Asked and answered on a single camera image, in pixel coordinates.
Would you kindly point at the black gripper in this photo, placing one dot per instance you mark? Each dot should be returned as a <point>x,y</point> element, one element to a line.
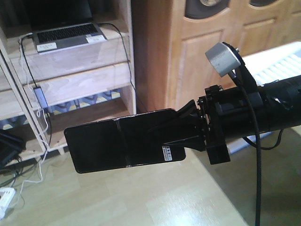
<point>228,118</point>

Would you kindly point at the black smartphone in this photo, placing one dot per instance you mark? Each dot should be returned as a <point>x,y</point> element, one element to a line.
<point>122,142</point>

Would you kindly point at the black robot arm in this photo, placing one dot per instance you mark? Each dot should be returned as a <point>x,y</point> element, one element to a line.
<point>224,114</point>

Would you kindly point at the wooden desk shelf unit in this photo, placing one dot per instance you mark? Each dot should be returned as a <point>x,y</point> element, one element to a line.
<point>82,84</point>

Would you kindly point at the wooden wardrobe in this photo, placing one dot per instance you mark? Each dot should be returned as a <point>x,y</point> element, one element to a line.
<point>171,38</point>

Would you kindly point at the grey usb hub adapter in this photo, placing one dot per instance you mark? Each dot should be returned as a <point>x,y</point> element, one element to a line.
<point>40,97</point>

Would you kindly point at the grey laptop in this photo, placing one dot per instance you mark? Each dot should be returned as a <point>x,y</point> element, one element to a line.
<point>61,24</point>

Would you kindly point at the white power strip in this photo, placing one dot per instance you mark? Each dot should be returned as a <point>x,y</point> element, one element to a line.
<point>6,196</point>

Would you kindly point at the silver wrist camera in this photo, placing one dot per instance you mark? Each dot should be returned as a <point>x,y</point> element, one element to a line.
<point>223,59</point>

